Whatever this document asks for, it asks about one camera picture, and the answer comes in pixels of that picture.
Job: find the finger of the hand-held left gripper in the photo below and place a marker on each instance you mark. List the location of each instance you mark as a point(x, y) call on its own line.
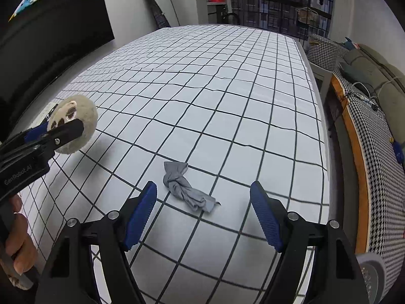
point(34, 134)
point(68, 131)

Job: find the leaning floor mirror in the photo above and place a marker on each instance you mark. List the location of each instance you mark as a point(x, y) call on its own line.
point(161, 0)

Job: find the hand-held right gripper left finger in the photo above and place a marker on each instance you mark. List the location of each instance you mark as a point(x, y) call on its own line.
point(142, 215)

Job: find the person's left hand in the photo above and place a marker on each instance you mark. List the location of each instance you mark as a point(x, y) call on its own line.
point(20, 243)

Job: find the houndstooth pillow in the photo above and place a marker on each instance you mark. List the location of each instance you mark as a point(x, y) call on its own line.
point(326, 50)

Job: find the beige sloth plush toy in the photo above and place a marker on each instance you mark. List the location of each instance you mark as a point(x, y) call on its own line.
point(85, 114)

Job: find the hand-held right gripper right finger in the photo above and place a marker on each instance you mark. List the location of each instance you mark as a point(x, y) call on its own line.
point(265, 218)

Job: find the houndstooth sofa cover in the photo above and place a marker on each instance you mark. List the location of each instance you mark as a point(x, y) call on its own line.
point(376, 164)

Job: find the olive green sofa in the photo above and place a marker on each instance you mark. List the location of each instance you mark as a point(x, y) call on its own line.
point(379, 69)

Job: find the black headboard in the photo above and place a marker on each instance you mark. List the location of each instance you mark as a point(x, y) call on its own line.
point(47, 38)

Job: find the white cabinet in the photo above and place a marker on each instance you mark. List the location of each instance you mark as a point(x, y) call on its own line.
point(216, 12)

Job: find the dark blue cloth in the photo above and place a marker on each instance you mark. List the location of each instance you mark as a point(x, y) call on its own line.
point(351, 43)

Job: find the black window grille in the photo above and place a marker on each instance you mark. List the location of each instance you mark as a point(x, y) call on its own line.
point(278, 12)

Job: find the grey knotted sock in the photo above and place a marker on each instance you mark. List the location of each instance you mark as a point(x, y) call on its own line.
point(183, 190)

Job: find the white black grid tablecloth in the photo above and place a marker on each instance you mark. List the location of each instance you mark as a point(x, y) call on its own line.
point(205, 101)

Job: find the white side table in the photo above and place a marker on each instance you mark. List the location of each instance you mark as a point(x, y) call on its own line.
point(322, 76)

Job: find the small blue item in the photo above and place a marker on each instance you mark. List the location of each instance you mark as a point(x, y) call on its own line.
point(397, 150)

